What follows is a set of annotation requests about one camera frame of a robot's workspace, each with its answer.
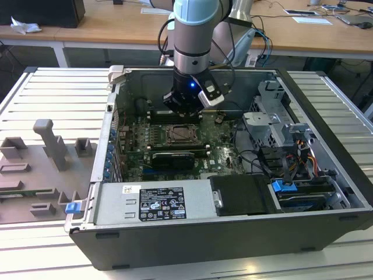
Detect silver metal handle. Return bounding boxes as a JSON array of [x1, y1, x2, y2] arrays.
[[212, 189, 224, 209]]

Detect black rating label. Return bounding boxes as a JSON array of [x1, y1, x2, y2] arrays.
[[139, 188, 187, 221]]

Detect grey desk hatch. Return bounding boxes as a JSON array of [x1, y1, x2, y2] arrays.
[[140, 7, 173, 15]]

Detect black looped wire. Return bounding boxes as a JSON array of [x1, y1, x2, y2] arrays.
[[235, 148, 272, 176]]

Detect metal socket cover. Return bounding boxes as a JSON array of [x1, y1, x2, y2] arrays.
[[166, 124, 203, 145]]

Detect pale blue teach pendant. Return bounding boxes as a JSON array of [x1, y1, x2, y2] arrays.
[[227, 29, 258, 67]]

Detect small graphics card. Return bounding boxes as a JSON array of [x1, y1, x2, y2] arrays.
[[150, 150, 195, 170]]

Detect black air shroud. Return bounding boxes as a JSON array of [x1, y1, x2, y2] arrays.
[[209, 174, 279, 217]]

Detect black round component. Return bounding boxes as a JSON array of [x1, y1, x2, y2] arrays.
[[135, 97, 150, 114]]

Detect white paper sheet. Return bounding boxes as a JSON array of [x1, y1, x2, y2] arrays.
[[292, 16, 333, 26]]

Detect black hard disk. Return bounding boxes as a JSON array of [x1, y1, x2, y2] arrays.
[[273, 186, 336, 213]]

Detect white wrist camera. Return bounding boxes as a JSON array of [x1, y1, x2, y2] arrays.
[[198, 83, 226, 109]]

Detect metal locking lever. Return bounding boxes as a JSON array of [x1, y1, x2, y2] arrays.
[[167, 139, 205, 146], [165, 123, 202, 129]]

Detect black box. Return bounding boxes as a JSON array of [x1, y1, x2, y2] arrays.
[[0, 0, 87, 29]]

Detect CPU socket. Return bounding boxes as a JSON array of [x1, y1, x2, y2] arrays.
[[163, 122, 205, 146]]

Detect grey plastic bracket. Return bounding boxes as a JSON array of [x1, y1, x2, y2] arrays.
[[284, 122, 317, 146]]

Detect wooden desk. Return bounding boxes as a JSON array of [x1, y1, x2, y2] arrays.
[[0, 0, 373, 68]]

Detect crumpled white paper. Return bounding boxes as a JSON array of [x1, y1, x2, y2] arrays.
[[10, 16, 42, 35]]

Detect blue disk carrier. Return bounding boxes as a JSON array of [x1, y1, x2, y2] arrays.
[[270, 179, 297, 193]]

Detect grey laptop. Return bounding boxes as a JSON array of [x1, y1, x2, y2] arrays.
[[335, 13, 373, 27]]

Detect blue plastic latch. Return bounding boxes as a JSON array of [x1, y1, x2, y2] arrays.
[[65, 202, 82, 216]]

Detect green motherboard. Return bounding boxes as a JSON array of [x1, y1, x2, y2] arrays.
[[121, 112, 244, 182]]

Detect grey plastic case latch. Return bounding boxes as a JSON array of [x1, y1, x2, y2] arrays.
[[107, 65, 126, 86]]

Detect grey power supply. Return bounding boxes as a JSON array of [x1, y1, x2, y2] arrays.
[[93, 180, 219, 226]]

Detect coloured power wires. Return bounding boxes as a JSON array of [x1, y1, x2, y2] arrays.
[[287, 139, 318, 176]]

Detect black disk wire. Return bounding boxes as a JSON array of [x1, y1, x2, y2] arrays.
[[281, 150, 293, 186]]

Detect black PC case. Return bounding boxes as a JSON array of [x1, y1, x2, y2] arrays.
[[64, 65, 373, 271]]

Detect blue cable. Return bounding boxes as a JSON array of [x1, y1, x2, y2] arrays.
[[258, 29, 274, 64]]

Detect blue printed paper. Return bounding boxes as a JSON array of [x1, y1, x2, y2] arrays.
[[284, 8, 320, 16]]

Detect grey parts rack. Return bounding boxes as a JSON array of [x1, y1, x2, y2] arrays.
[[0, 118, 98, 225]]

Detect grey metal disk bay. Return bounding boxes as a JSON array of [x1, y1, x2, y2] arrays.
[[241, 79, 294, 150]]

